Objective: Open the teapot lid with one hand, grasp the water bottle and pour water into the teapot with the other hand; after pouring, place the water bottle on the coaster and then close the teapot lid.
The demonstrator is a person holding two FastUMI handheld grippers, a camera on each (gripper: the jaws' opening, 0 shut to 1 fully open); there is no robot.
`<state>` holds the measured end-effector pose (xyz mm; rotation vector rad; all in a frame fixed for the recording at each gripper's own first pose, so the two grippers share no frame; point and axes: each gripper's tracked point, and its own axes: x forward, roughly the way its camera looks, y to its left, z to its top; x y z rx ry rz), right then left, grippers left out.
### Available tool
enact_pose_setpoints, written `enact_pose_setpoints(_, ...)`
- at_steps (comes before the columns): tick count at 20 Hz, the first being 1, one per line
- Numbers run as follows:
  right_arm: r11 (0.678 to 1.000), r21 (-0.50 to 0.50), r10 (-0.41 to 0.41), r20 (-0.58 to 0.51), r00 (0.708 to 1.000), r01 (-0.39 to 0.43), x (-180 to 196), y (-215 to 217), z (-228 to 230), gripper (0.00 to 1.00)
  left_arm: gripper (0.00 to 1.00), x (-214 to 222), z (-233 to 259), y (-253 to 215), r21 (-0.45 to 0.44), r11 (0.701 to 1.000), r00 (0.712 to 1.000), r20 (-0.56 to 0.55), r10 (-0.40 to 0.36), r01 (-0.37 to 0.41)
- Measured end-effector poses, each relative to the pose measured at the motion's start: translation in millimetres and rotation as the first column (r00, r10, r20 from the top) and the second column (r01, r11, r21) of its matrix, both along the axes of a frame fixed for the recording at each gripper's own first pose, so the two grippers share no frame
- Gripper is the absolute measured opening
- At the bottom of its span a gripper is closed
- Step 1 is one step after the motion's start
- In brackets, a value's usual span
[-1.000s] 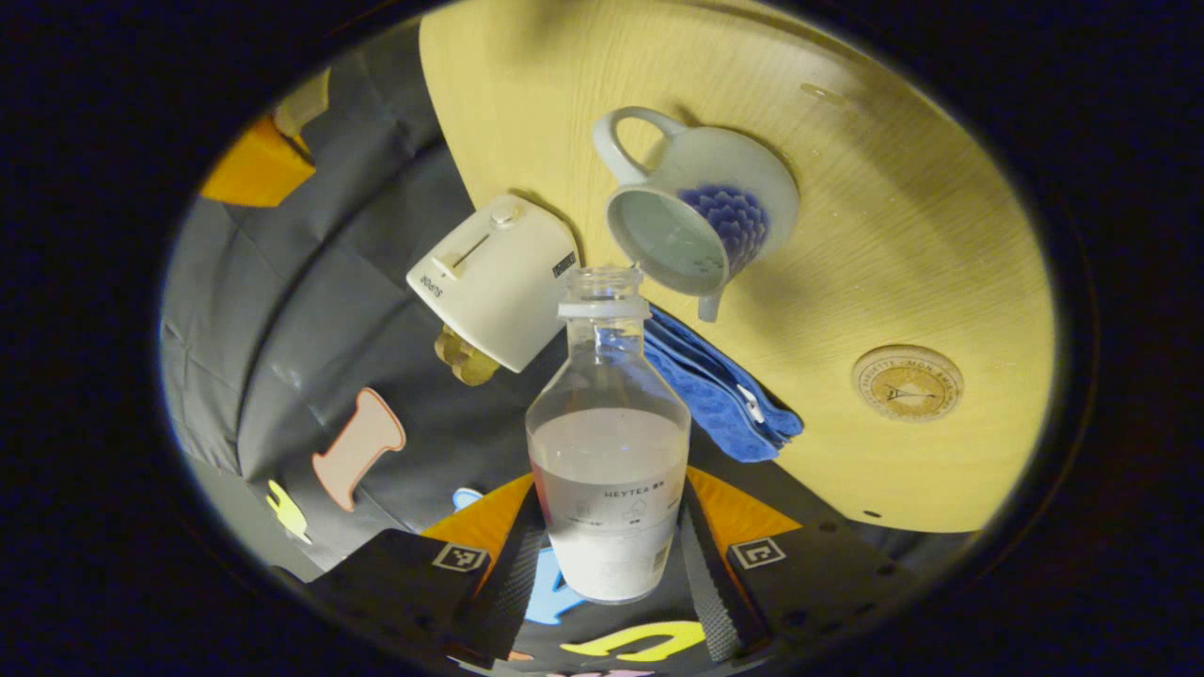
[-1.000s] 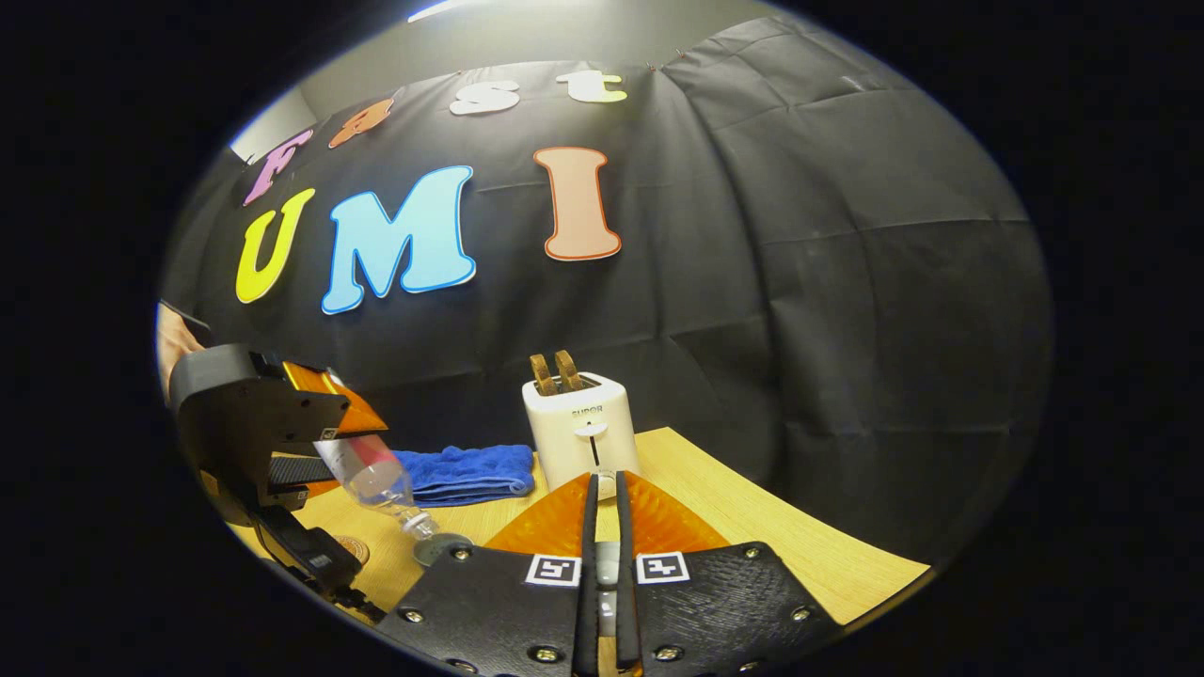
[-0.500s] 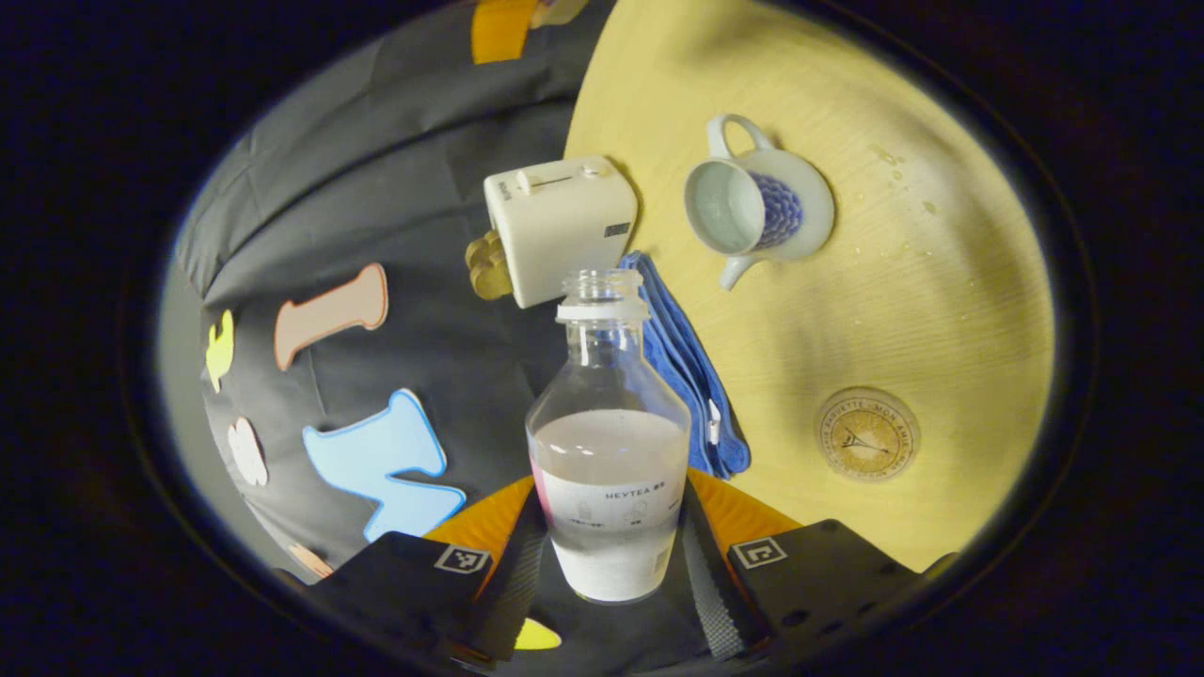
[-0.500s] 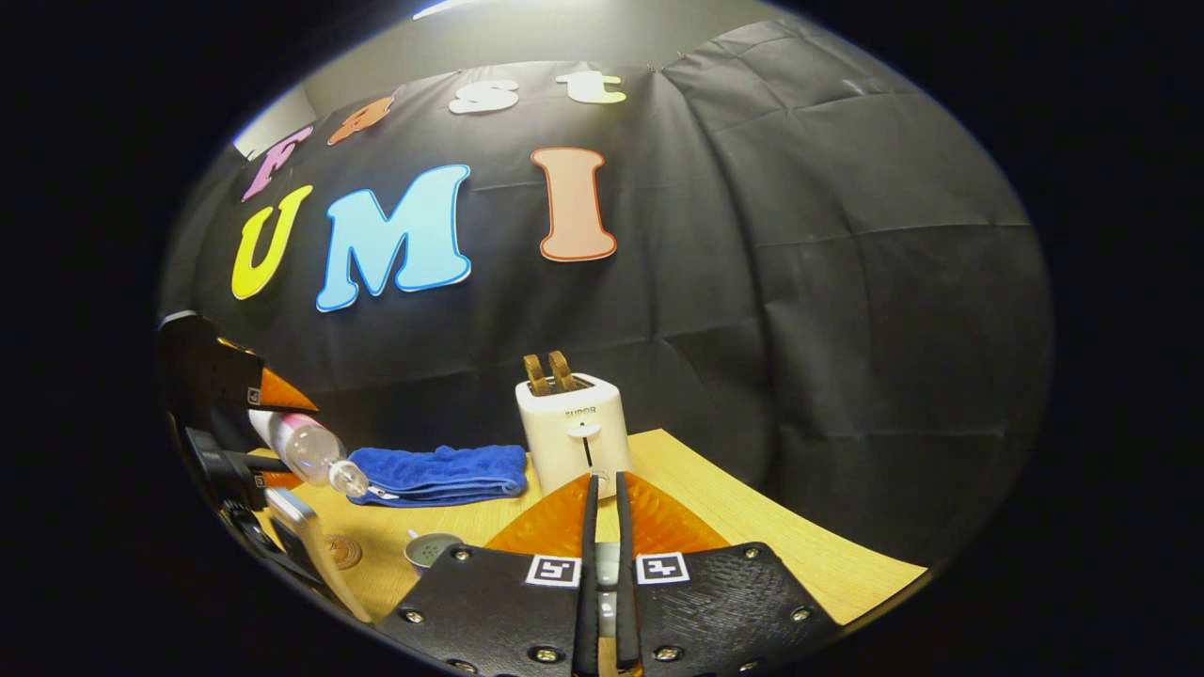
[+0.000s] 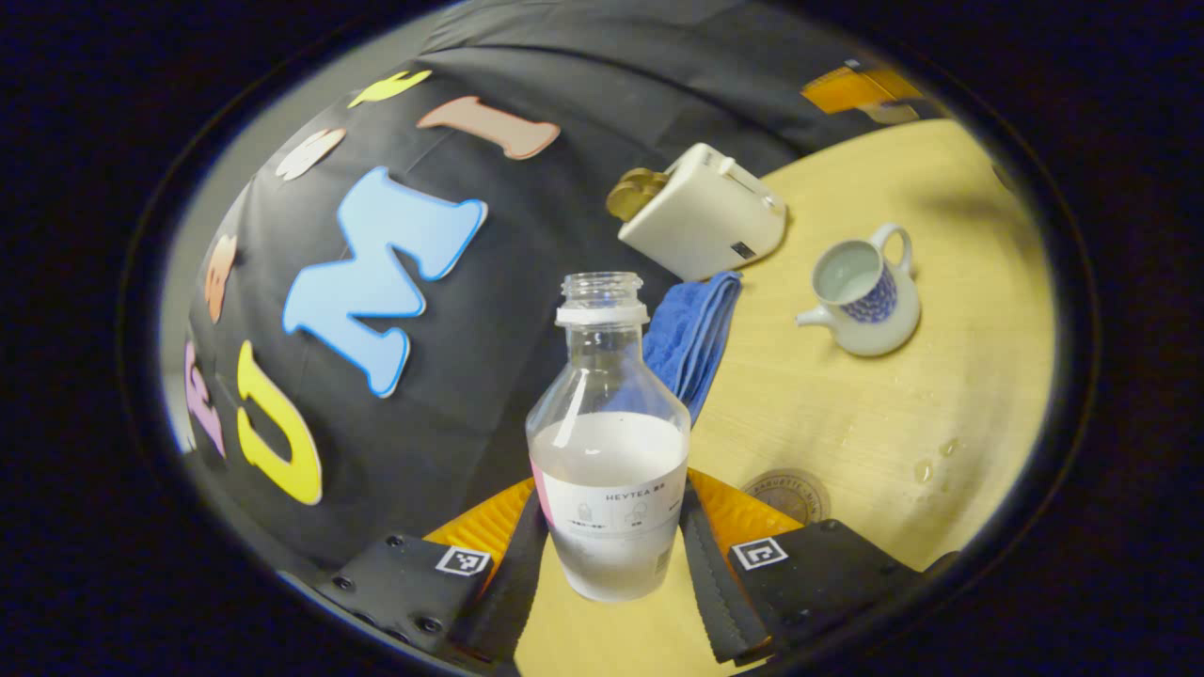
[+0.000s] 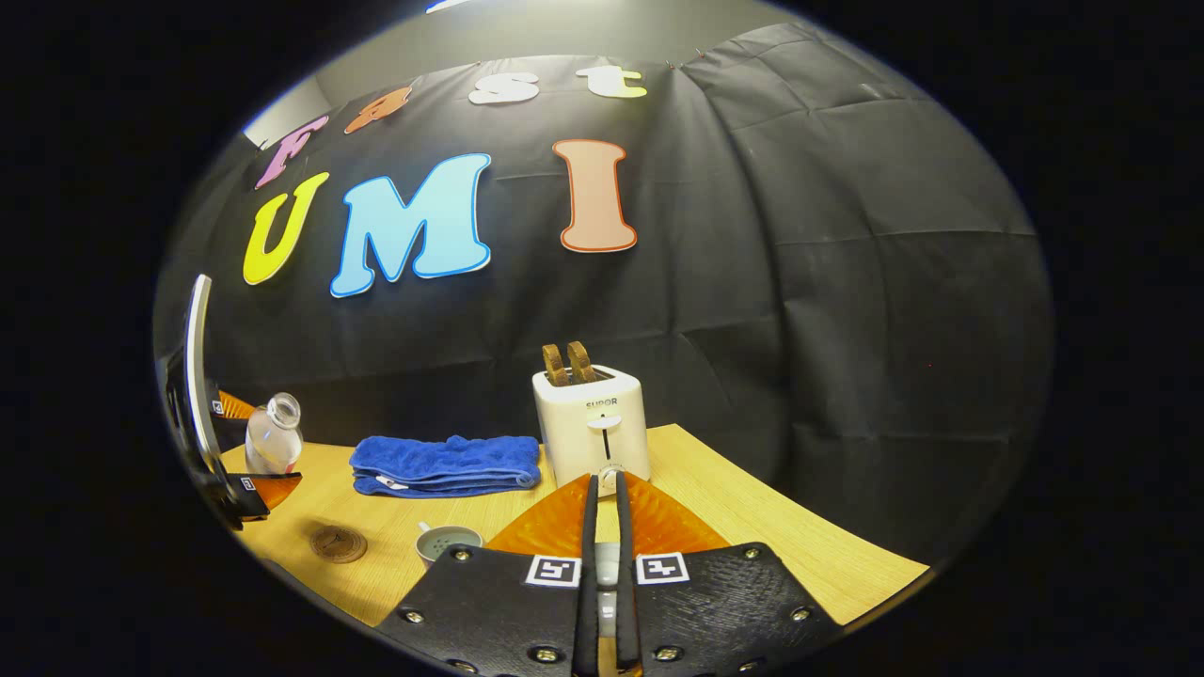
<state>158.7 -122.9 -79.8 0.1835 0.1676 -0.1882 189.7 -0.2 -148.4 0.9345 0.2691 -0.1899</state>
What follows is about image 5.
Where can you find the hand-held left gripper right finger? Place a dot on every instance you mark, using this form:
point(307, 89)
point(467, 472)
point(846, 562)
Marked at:
point(715, 592)

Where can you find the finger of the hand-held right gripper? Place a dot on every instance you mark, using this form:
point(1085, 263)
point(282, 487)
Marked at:
point(842, 89)

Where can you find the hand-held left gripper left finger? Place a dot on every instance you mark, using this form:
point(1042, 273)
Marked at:
point(513, 602)

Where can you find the white blue teacup lid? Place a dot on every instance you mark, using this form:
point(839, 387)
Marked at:
point(889, 113)

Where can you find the round brown coaster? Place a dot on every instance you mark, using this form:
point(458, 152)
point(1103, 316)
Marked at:
point(790, 494)

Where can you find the clear plastic water bottle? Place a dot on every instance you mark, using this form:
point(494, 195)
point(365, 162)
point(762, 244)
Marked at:
point(607, 451)

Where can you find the white blue teacup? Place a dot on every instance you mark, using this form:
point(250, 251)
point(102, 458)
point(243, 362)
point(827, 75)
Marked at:
point(884, 324)

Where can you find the black backdrop cloth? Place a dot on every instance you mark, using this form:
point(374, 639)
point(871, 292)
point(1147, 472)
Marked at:
point(451, 451)

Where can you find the white toaster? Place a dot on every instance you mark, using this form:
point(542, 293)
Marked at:
point(701, 221)

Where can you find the brown bread slice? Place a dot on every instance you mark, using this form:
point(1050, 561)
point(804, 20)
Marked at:
point(649, 181)
point(623, 202)

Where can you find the blue towel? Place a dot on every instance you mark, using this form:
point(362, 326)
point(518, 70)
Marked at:
point(696, 329)

